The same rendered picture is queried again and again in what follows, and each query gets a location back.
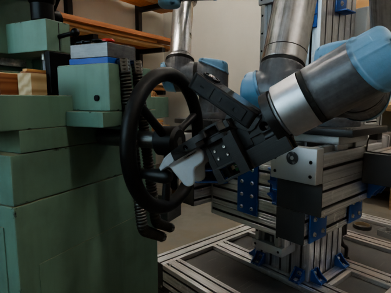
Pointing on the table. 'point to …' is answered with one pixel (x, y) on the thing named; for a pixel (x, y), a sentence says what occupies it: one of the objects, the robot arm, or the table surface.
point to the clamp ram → (52, 85)
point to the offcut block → (32, 84)
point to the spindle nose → (42, 9)
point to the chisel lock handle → (70, 34)
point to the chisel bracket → (37, 38)
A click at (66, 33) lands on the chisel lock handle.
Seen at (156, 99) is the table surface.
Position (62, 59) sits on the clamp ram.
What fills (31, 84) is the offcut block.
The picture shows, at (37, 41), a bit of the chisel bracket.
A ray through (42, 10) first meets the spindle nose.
